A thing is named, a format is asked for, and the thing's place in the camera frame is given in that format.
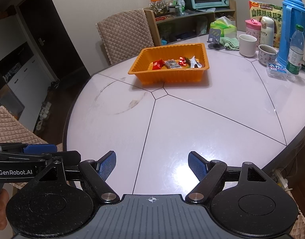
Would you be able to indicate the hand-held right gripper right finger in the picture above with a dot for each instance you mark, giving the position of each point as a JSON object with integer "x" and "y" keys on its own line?
{"x": 198, "y": 165}

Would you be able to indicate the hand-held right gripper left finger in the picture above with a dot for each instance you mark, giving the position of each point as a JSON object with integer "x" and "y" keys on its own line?
{"x": 106, "y": 165}

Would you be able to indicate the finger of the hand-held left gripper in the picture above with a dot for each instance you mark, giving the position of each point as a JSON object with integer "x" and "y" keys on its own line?
{"x": 68, "y": 156}
{"x": 40, "y": 148}

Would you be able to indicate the orange plastic tray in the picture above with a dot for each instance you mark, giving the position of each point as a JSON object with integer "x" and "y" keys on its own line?
{"x": 167, "y": 76}

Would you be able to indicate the grey snack packet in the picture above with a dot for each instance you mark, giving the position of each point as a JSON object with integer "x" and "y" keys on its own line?
{"x": 172, "y": 63}

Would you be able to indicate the red foil candy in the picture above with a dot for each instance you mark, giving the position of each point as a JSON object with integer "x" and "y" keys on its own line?
{"x": 183, "y": 61}

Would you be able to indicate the large red snack packet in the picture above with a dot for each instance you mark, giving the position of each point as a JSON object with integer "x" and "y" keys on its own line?
{"x": 158, "y": 64}

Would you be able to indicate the beige quilted chair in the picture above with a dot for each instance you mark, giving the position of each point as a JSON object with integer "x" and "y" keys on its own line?
{"x": 125, "y": 34}
{"x": 13, "y": 129}

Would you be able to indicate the white drawer cabinet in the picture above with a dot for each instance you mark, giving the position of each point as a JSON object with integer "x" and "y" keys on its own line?
{"x": 23, "y": 74}

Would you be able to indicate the dark wooden cabinet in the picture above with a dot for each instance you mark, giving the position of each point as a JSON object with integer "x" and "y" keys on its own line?
{"x": 58, "y": 29}

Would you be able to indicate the green cloth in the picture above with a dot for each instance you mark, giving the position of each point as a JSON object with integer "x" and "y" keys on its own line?
{"x": 231, "y": 43}

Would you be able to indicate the white cup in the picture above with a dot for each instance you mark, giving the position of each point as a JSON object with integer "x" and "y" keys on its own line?
{"x": 247, "y": 47}

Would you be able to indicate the patterned mug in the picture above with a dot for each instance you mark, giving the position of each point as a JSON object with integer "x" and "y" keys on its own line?
{"x": 266, "y": 56}

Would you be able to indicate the grey phone stand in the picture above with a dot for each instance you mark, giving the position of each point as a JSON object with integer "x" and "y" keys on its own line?
{"x": 214, "y": 36}

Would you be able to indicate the green tissue box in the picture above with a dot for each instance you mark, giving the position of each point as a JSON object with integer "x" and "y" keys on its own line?
{"x": 224, "y": 27}

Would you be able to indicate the wooden shelf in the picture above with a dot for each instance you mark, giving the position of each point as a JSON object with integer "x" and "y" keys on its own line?
{"x": 182, "y": 22}

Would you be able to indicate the pink lidded bottle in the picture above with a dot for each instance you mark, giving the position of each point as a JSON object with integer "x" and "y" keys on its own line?
{"x": 252, "y": 28}

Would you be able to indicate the plastic water bottle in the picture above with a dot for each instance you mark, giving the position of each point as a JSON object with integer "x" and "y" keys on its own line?
{"x": 295, "y": 52}

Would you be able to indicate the white thermos bottle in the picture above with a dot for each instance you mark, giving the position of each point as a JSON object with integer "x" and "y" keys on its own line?
{"x": 267, "y": 32}

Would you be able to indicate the glass jar with orange lid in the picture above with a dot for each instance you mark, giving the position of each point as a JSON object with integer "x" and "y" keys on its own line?
{"x": 158, "y": 6}

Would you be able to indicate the yellow green snack bag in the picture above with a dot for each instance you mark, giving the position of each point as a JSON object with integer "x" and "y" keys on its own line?
{"x": 267, "y": 10}

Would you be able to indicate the blue thermos jug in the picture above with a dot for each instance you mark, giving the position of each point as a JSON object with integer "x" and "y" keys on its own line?
{"x": 291, "y": 15}

